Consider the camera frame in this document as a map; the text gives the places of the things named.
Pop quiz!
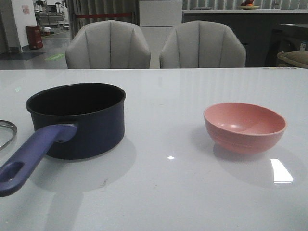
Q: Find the pink bowl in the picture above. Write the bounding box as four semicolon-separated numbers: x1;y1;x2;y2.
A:
204;103;287;154

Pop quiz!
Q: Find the glass pot lid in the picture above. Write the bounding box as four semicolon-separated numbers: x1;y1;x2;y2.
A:
0;120;17;150

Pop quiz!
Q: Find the dark blue saucepan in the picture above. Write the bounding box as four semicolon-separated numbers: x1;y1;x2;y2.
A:
0;83;126;197

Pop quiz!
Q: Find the grey chair left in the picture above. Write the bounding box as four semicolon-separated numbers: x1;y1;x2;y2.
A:
65;20;151;69

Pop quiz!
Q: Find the grey chair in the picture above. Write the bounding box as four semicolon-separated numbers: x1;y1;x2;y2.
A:
65;20;151;69
159;21;246;69

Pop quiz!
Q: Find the grey chair right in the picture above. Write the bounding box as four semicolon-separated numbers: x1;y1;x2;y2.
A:
159;21;246;69

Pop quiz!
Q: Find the white refrigerator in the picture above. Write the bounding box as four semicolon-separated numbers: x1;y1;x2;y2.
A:
139;0;182;69

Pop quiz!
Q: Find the red barrier belt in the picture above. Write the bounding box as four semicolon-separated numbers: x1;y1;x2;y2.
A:
74;12;134;19

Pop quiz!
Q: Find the grey curtain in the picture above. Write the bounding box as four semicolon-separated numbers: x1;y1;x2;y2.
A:
66;0;139;39

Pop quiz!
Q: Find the dark kitchen counter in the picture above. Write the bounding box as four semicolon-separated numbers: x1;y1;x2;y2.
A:
182;9;308;67

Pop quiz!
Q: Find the fruit plate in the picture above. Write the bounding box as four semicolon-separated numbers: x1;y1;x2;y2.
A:
239;0;260;10

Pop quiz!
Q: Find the red bin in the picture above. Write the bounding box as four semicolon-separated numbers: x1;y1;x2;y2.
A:
26;26;43;50

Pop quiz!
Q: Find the dark floor mat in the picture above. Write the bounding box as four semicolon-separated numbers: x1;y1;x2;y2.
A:
0;52;44;60

